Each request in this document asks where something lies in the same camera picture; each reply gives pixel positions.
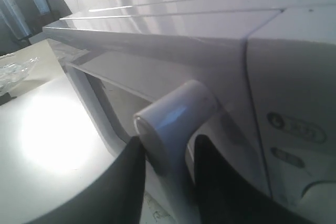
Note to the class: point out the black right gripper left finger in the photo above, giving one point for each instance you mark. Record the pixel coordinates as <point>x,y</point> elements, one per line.
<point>115,197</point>

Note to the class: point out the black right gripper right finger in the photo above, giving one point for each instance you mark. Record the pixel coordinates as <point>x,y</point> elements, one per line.
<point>223,196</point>

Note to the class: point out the white microwave door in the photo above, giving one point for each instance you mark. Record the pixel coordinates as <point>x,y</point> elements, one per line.
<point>168,78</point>

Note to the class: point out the white microwave oven body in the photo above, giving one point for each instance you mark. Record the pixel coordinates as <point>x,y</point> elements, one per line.
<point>291,71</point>

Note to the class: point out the clear glass dish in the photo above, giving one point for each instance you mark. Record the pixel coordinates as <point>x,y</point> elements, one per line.
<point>14,73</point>

